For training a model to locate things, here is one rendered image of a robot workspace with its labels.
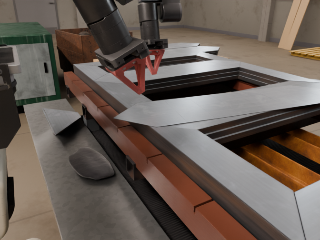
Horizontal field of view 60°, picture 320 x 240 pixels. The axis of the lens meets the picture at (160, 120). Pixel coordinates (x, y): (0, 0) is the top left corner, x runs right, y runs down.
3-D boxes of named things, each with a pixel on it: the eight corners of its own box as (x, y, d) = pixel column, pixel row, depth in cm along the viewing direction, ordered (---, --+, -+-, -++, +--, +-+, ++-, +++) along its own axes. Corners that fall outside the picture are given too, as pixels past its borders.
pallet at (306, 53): (317, 61, 559) (318, 56, 555) (286, 55, 618) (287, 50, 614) (349, 55, 608) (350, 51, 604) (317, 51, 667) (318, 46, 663)
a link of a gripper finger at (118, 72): (145, 77, 58) (125, 36, 53) (161, 86, 52) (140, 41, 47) (118, 95, 56) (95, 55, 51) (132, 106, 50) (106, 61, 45)
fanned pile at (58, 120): (68, 105, 134) (67, 96, 132) (91, 137, 103) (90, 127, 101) (41, 109, 129) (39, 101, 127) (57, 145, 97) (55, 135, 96)
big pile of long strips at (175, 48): (194, 49, 215) (194, 41, 213) (229, 58, 183) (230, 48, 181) (93, 59, 180) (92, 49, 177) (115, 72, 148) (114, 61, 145)
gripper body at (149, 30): (153, 48, 90) (151, 25, 88) (168, 45, 81) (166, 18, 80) (135, 49, 87) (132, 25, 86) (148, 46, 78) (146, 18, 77)
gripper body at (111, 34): (126, 42, 53) (108, 5, 49) (150, 50, 45) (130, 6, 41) (98, 60, 52) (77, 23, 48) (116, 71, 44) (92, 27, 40)
